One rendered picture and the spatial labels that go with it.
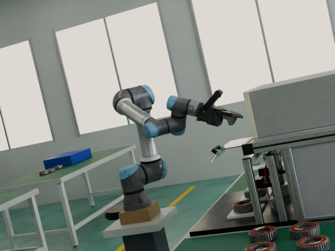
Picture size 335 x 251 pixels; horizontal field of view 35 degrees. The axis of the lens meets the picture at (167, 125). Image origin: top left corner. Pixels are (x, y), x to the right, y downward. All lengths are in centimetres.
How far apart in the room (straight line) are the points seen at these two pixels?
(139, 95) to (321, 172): 109
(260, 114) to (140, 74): 549
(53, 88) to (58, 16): 110
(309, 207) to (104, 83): 599
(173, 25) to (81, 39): 148
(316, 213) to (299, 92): 50
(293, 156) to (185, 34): 538
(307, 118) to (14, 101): 698
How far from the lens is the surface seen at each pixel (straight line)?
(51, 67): 836
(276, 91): 224
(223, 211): 258
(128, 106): 265
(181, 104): 246
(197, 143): 748
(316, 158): 216
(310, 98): 222
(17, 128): 884
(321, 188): 219
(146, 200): 286
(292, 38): 708
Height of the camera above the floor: 142
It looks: 4 degrees down
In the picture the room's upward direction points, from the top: 13 degrees counter-clockwise
